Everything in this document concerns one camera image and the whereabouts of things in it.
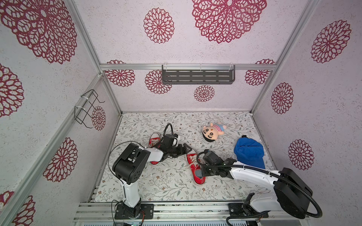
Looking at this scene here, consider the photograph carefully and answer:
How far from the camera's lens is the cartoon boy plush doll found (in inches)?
39.0

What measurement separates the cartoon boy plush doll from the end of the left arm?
0.16 meters

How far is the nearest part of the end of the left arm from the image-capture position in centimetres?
78
